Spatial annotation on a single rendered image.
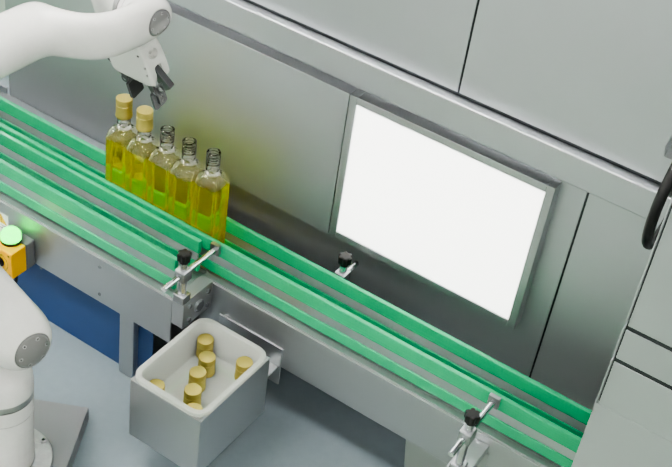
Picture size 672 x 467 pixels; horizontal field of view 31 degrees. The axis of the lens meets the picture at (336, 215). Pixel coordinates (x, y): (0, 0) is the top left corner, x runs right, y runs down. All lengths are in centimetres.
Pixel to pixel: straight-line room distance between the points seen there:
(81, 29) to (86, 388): 100
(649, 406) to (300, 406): 103
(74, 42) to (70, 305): 94
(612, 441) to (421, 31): 78
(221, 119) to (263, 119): 11
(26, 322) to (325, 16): 77
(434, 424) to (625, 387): 59
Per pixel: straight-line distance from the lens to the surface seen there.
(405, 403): 232
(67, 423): 254
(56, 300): 274
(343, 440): 260
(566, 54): 204
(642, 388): 181
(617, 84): 202
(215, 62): 244
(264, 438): 258
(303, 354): 241
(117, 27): 190
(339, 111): 229
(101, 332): 269
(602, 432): 190
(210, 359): 239
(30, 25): 190
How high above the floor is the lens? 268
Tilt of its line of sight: 38 degrees down
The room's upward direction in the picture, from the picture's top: 9 degrees clockwise
